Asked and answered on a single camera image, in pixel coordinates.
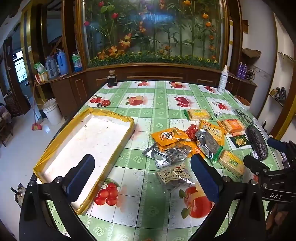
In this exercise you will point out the blue thermos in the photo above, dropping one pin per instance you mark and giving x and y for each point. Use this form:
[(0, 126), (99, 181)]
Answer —
[(63, 62)]

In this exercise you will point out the scissors in clear bag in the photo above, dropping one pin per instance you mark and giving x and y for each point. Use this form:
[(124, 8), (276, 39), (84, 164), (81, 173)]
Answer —
[(245, 117)]

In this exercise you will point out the glass flower display case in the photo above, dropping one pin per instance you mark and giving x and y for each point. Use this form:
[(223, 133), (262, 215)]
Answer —
[(150, 30)]

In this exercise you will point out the white foam tray yellow tape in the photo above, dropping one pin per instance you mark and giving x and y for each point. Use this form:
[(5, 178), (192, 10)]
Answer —
[(97, 139)]

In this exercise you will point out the orange cardboard boxes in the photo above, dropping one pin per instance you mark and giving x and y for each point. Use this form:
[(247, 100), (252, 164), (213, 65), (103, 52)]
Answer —
[(41, 77)]

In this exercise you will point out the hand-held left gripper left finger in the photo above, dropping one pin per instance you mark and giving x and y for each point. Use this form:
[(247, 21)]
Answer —
[(81, 176)]

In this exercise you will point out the brown wooden cabinet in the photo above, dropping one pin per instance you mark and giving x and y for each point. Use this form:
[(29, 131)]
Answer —
[(161, 74)]

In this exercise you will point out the orange cracker packet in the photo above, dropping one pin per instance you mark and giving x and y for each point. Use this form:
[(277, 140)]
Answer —
[(232, 126)]

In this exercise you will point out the large yellow-orange biscuit packet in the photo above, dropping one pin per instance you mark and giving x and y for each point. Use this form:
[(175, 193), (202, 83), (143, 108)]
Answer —
[(215, 131)]

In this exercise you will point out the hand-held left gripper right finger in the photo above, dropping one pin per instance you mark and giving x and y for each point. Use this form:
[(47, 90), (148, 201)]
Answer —
[(205, 178)]

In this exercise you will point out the small orange snack pouch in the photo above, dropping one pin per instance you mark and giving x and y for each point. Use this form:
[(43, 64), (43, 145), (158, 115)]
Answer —
[(193, 149), (167, 136)]

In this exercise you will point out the brown woven basket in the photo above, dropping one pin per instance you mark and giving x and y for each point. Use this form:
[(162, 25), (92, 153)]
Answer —
[(251, 53)]

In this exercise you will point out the green-edged yellow label cracker packet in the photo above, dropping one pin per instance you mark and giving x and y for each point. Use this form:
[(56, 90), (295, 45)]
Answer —
[(231, 161)]

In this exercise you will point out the silver foil snack packet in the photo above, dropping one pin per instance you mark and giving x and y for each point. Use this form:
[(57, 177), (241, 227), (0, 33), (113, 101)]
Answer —
[(175, 154)]

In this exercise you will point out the fruit print green tablecloth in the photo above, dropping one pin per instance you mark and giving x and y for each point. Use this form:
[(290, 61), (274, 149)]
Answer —
[(150, 109)]

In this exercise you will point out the small white candy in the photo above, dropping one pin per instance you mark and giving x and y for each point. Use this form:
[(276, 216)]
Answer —
[(217, 114), (162, 164)]

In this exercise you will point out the white spray bottle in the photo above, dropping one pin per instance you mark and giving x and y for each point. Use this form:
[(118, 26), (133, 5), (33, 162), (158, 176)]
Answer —
[(223, 80)]

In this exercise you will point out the red broom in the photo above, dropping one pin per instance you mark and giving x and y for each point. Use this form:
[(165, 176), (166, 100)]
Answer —
[(37, 126)]

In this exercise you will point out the rusty metal table fitting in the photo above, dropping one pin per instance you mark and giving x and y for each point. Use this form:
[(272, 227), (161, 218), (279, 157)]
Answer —
[(18, 194)]

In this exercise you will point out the white plastic bucket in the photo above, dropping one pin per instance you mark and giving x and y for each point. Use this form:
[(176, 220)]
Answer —
[(52, 112)]

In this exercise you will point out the small silver foil packet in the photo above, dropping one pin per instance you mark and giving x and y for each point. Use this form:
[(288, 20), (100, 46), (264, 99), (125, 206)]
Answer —
[(151, 153)]

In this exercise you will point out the clear packet of dark snack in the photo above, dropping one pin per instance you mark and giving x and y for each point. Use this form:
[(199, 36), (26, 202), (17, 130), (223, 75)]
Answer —
[(175, 178)]

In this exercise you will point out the grey thermos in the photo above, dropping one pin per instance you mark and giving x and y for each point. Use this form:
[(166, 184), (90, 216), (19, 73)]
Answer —
[(51, 67)]

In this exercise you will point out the green cracker packet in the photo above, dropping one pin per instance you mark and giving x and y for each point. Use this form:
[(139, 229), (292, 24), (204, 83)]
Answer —
[(198, 114)]

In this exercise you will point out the green white bag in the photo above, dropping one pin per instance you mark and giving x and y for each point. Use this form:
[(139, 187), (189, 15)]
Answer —
[(39, 68)]

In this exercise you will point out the large silver foil packet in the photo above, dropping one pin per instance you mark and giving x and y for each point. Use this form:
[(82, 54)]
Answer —
[(208, 143)]

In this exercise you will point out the dark green snack packet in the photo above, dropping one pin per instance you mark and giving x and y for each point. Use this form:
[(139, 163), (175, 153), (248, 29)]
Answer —
[(240, 141)]

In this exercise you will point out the small dark glass bottle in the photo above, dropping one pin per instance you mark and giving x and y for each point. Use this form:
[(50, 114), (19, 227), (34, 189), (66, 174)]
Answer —
[(112, 80)]

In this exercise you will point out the purple spray can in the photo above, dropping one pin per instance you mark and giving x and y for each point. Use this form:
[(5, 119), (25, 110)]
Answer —
[(240, 70), (244, 71)]

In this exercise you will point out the dark textured glasses case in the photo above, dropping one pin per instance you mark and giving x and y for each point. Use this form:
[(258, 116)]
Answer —
[(257, 143)]

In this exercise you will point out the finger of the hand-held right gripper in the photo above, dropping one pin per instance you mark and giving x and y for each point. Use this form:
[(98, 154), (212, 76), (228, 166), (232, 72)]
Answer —
[(276, 143), (254, 165)]

